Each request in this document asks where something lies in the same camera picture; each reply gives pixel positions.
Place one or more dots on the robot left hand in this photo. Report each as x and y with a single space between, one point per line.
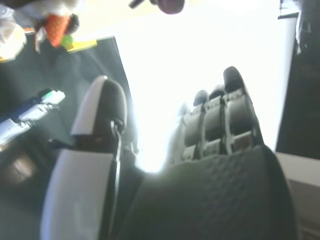
200 200

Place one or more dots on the strawberry cupcake toy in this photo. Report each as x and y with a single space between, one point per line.
57 27

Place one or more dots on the toy ice cream cone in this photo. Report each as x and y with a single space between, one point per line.
11 42

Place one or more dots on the chocolate cake with cherry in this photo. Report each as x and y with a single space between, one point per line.
171 6

